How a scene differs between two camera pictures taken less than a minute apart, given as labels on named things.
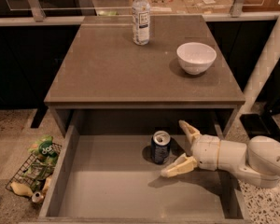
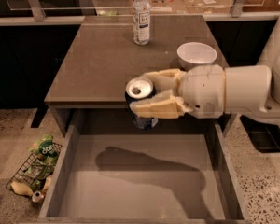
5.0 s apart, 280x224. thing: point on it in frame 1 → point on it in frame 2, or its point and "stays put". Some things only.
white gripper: x=205 y=153 → x=203 y=89
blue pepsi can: x=161 y=147 → x=140 y=89
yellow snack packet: x=21 y=189 stays put
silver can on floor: x=37 y=197 stays put
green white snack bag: x=38 y=171 stays put
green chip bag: x=45 y=149 stays put
